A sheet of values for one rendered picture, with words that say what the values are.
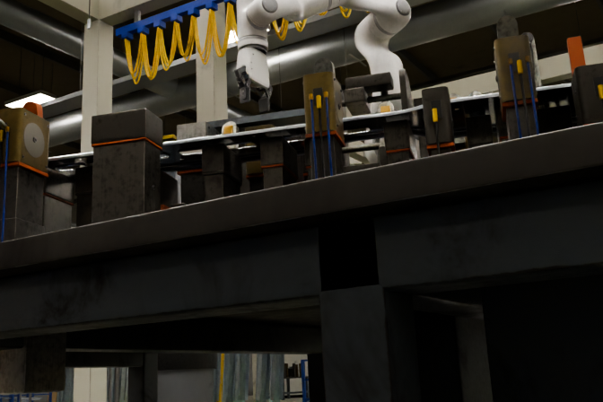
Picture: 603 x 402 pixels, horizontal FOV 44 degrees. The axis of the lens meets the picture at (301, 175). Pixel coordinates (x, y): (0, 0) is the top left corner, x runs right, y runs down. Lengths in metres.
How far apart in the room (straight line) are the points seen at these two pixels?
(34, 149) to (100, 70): 4.35
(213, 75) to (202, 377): 6.22
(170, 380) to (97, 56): 2.68
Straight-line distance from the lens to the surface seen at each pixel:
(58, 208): 1.81
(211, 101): 10.03
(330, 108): 1.38
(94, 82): 5.93
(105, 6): 6.14
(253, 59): 2.06
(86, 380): 5.48
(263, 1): 2.06
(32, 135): 1.65
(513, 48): 1.35
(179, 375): 4.45
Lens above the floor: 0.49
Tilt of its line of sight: 15 degrees up
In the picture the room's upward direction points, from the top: 3 degrees counter-clockwise
